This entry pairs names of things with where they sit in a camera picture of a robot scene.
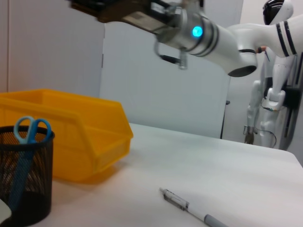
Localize silver ballpoint pen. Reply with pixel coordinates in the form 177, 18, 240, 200
159, 187, 228, 227

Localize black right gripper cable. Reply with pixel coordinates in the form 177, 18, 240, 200
160, 47, 189, 70

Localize blue scissors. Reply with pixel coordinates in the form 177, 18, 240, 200
8, 116, 52, 211

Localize white humanoid robot figure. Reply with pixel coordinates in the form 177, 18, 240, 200
243, 0, 297, 149

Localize black mesh pen cup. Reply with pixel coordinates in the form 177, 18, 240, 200
0, 125, 56, 227

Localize yellow plastic bin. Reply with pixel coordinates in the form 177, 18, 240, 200
0, 88, 134, 185

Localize black wall-mounted box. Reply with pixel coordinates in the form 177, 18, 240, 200
285, 86, 303, 109

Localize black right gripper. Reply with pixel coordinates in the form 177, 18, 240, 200
68, 0, 183, 34

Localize pale green glass fruit plate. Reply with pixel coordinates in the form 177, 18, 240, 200
0, 198, 13, 221

